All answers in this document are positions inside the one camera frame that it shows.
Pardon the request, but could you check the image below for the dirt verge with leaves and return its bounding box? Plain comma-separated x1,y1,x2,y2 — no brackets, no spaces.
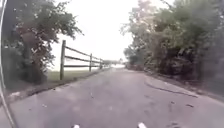
143,69,224,103

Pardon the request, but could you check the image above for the row of trees and bushes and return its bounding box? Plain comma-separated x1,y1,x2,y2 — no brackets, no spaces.
120,0,224,89

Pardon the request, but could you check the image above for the large leafy tree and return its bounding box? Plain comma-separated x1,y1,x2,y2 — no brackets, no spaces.
0,0,84,86

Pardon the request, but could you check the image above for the grass strip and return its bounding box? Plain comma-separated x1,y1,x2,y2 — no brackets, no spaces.
46,68,109,84

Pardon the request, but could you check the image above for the wooden rail fence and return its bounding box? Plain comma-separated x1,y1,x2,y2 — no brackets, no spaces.
59,39,112,81

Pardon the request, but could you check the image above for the grey asphalt path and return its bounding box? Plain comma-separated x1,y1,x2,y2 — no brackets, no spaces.
0,67,224,128

